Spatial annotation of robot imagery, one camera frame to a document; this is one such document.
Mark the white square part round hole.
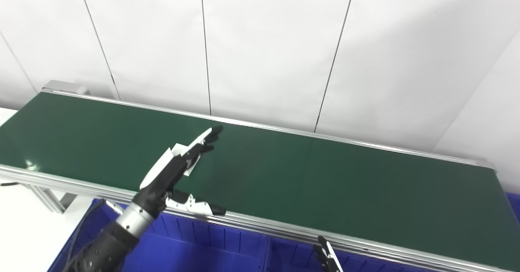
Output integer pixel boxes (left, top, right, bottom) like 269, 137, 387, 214
171, 143, 202, 177

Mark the green conveyor belt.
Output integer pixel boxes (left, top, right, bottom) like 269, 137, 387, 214
0, 92, 520, 271
0, 80, 520, 272

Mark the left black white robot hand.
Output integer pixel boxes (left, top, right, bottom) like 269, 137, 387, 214
132, 126, 227, 216

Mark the blue plastic bin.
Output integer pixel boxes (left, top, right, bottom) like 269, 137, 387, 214
505, 192, 520, 224
48, 199, 272, 272
268, 237, 433, 272

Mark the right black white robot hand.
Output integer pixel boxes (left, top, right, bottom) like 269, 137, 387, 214
313, 235, 344, 272

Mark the aluminium conveyor leg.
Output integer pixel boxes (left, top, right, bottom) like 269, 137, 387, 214
20, 183, 78, 215

